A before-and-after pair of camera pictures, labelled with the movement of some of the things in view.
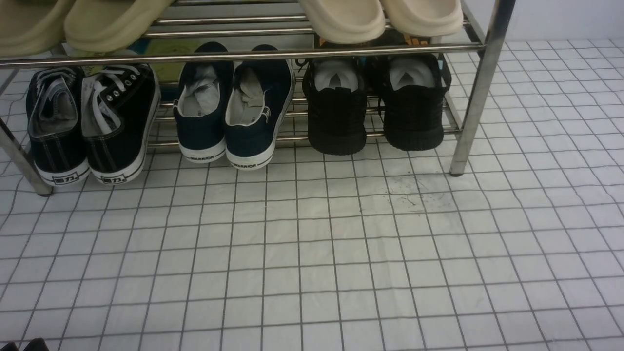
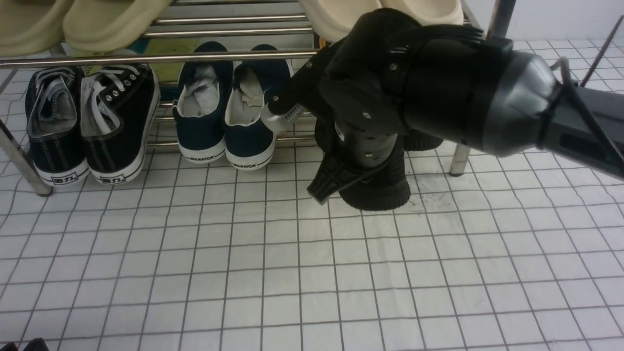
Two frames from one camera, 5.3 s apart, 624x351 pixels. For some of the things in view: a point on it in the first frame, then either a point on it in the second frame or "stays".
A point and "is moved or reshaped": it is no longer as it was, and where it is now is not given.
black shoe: (337, 105) is moved or reshaped
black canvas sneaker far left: (56, 123) stays
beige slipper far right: (433, 18) stays
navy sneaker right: (259, 99) stays
